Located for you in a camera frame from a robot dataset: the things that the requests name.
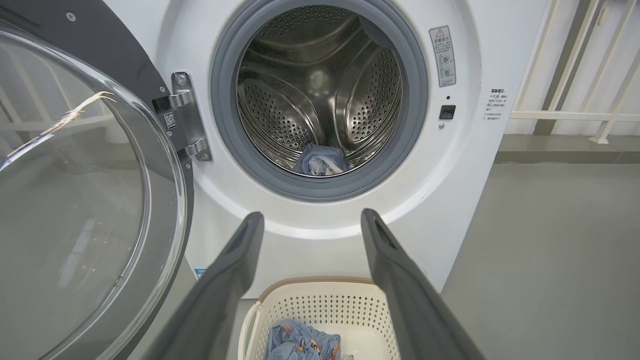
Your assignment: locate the grey warning sticker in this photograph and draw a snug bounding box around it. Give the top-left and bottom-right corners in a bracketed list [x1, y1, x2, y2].
[429, 26, 457, 88]

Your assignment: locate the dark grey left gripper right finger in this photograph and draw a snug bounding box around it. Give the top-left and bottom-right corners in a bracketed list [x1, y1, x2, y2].
[361, 208, 486, 360]

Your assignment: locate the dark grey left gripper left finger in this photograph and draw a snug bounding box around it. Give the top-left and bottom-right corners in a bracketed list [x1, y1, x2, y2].
[145, 211, 265, 360]

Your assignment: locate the metal door hinge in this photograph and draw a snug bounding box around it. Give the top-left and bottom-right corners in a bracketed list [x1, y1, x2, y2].
[152, 71, 213, 162]

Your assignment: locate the white front-load washing machine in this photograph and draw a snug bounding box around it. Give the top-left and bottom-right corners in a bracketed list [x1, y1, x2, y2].
[102, 0, 548, 298]

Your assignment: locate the blue garment with orange print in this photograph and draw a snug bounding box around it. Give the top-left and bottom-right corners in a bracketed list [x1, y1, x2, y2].
[292, 144, 348, 177]
[265, 320, 342, 360]

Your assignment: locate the stainless steel washing machine drum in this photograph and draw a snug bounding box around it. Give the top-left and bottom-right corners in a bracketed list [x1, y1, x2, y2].
[236, 5, 403, 177]

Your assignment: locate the white metal railing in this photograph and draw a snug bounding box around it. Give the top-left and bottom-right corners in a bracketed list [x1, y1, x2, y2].
[510, 0, 640, 145]

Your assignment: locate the white perforated laundry basket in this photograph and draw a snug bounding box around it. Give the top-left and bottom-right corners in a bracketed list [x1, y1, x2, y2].
[237, 276, 401, 360]

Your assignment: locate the round black glass washer door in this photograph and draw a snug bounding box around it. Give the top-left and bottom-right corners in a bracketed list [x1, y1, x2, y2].
[0, 0, 195, 360]

